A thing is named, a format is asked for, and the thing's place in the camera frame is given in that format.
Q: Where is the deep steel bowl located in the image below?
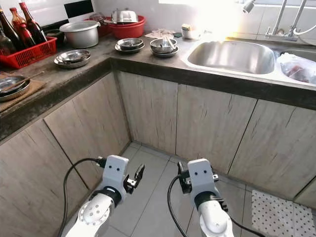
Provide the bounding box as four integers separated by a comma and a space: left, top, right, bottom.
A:
151, 38, 177, 52

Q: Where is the wooden cabinet door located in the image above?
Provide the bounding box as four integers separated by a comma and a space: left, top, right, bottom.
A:
175, 84, 258, 173
227, 99, 316, 198
0, 118, 75, 237
118, 72, 178, 156
43, 72, 131, 191

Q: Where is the white dotted floor mat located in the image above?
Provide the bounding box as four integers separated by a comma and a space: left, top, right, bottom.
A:
249, 190, 316, 237

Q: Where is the small steel dish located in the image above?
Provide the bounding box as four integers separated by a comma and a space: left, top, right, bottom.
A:
117, 38, 144, 50
115, 43, 145, 53

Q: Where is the stainless steel sink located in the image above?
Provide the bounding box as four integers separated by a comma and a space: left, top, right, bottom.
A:
180, 39, 316, 88

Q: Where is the shallow steel plate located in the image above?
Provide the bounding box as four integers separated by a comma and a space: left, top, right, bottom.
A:
0, 76, 29, 95
58, 49, 90, 63
54, 53, 92, 69
0, 81, 31, 102

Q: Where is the pale utensil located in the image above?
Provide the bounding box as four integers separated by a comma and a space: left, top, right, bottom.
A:
164, 36, 177, 51

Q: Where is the brown woven mat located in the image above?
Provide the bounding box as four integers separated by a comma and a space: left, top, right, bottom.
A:
0, 78, 46, 112

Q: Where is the white round container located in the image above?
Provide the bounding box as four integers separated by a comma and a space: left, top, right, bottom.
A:
181, 24, 200, 40

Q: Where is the white dish cloth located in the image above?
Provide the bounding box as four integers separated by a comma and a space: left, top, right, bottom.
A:
146, 29, 176, 40

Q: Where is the red plastic basin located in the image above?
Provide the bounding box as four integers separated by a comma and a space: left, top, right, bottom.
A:
108, 15, 146, 40

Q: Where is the red plastic tray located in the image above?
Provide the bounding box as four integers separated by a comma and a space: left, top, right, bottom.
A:
84, 17, 110, 37

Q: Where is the large aluminium pot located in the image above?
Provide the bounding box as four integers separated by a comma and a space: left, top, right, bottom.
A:
59, 20, 101, 49

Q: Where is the clear plastic bag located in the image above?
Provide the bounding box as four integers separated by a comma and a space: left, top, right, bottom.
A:
276, 52, 316, 84

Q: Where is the upturned steel bowl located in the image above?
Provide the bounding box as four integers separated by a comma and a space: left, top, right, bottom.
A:
111, 8, 139, 24

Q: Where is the red plastic basket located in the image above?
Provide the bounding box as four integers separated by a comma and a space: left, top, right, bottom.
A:
0, 37, 58, 70

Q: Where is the black pan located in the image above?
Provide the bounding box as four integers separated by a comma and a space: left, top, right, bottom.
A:
44, 30, 66, 42

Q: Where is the bright window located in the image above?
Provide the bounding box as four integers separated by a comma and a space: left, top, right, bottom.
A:
158, 0, 245, 5

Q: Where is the small dark glass bottle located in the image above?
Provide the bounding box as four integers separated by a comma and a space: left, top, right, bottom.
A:
0, 32, 17, 56

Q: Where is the chrome sprayer head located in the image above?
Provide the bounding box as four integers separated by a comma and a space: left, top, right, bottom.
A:
242, 0, 257, 14

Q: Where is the chrome sink faucet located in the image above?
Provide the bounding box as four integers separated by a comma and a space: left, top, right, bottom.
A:
265, 0, 316, 41

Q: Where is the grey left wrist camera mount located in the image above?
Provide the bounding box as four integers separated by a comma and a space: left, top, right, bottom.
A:
103, 155, 129, 194

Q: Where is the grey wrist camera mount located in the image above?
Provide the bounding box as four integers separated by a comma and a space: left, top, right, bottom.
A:
187, 158, 216, 196
103, 155, 129, 194

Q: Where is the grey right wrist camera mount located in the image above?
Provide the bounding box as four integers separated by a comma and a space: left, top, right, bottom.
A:
187, 158, 216, 196

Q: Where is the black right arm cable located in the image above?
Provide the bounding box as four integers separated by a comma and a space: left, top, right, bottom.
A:
167, 174, 196, 237

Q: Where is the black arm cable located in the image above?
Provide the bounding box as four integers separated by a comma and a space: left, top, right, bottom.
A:
167, 174, 196, 237
58, 157, 107, 237

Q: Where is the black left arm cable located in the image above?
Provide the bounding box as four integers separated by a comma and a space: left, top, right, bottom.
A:
58, 157, 107, 237

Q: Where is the wire mesh strainer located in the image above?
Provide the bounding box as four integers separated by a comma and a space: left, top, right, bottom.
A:
89, 14, 107, 24

